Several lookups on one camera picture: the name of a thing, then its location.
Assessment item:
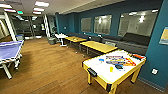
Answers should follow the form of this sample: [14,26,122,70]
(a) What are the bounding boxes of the long wooden table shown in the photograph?
[79,40,119,57]
[64,35,88,47]

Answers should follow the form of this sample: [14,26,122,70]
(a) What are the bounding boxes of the interior glass window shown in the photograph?
[117,8,160,38]
[79,16,93,34]
[92,13,113,36]

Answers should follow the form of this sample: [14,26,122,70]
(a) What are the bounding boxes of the grey trash bin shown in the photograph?
[47,36,57,46]

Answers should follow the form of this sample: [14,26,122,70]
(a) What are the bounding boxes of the yellow air hockey table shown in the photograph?
[81,49,148,94]

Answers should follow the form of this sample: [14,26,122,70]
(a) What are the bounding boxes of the colourful board game box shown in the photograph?
[105,54,138,67]

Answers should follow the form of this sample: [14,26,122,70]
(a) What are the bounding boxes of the dark grey sofa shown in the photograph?
[101,31,150,56]

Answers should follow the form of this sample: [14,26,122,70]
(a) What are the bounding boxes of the glass entrance doors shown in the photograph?
[11,14,48,40]

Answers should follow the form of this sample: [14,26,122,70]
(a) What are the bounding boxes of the ceiling light panel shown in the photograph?
[32,6,46,12]
[34,0,51,8]
[0,2,13,10]

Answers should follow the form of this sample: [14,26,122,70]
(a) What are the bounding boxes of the green exit sign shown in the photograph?
[16,10,25,15]

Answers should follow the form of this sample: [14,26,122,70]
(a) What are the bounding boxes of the blue ping pong table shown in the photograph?
[0,39,25,80]

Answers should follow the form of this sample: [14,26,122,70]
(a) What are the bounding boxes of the white pillar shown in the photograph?
[2,12,18,43]

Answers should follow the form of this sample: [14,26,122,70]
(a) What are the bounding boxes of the white wall outlet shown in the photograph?
[151,67,159,75]

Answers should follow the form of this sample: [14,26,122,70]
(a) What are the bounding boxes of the yellow wall sign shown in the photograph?
[158,26,168,46]

